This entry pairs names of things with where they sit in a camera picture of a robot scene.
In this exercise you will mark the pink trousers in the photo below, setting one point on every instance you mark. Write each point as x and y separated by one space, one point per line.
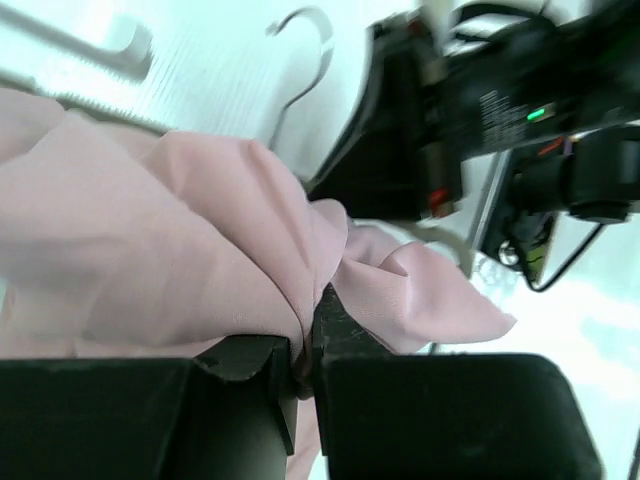
119 243

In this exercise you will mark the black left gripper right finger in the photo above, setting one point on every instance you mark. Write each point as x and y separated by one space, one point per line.
449 416

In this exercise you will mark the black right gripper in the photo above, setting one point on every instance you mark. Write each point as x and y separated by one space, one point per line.
531 81

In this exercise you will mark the white rack base foot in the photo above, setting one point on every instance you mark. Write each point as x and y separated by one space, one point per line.
96 33

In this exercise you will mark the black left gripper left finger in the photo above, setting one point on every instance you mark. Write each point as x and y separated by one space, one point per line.
229 413

